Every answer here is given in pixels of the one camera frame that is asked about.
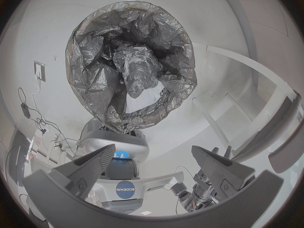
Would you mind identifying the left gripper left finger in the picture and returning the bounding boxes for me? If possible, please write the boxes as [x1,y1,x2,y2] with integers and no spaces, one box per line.
[48,144,116,200]

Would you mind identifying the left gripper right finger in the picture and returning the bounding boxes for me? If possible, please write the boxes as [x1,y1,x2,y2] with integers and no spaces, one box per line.
[191,145,257,197]

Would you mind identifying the white paper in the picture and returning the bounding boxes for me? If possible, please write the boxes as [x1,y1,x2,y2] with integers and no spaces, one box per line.
[126,81,165,114]

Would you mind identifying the black plastic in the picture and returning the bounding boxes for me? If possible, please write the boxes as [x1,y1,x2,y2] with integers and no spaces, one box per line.
[113,44,164,99]

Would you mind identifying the black plastic bag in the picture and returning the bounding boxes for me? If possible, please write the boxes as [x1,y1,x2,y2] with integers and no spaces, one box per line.
[65,1,197,134]

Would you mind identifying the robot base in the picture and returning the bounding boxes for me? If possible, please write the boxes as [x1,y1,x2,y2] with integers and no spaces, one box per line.
[76,117,185,216]

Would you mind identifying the grey white chair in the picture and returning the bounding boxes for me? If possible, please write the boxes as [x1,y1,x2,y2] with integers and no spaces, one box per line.
[192,45,304,174]

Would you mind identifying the black power adapter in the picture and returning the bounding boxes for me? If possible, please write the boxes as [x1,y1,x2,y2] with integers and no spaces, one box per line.
[20,103,31,117]

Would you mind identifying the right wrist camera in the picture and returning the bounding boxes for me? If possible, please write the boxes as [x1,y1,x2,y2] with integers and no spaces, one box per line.
[171,182,190,199]

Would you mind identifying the black cable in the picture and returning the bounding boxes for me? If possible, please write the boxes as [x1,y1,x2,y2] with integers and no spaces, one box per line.
[19,87,79,147]

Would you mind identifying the white cable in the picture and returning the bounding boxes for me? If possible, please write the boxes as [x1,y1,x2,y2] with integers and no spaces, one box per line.
[32,75,51,130]

